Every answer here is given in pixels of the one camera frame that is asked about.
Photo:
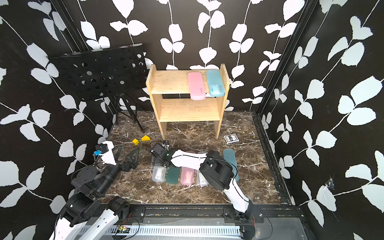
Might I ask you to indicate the black perforated music stand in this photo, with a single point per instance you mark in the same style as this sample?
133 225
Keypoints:
100 84

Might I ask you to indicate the white perforated cable tray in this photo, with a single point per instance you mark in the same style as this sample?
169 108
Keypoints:
180 231

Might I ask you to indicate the blue playing card box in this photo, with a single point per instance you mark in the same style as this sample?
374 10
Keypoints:
232 138

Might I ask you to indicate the wooden two-tier shelf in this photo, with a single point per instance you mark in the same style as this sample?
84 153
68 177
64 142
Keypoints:
165 82

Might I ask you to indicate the dark green pencil case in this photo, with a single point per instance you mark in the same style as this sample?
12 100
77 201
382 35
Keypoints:
173 172

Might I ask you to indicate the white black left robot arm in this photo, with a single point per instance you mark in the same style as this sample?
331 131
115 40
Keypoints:
79 209

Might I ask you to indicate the white pencil case shelf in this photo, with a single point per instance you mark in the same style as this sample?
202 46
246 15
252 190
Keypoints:
159 172

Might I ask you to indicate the clear frosted pencil case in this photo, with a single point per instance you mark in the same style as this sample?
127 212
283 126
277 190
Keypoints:
201 180

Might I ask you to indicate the yellow cube block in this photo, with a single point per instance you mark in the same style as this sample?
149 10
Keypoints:
136 142

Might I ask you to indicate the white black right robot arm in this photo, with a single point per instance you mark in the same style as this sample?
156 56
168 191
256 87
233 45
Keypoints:
219 173

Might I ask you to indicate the pink pencil case shelf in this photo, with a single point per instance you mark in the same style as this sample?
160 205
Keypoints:
187 176
196 86

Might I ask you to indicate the teal pencil case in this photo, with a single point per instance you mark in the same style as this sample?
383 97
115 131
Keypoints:
229 156

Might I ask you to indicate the small green circuit board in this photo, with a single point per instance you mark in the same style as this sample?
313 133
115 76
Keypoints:
121 230

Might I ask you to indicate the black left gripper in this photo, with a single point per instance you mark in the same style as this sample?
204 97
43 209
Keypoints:
130 163

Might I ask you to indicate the yellow triangular block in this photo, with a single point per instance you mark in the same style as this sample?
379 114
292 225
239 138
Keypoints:
145 138

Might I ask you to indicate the light blue pencil case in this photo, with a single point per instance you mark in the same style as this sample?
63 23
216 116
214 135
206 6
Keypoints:
215 83

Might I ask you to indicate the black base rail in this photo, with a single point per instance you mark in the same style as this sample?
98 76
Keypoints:
186 213

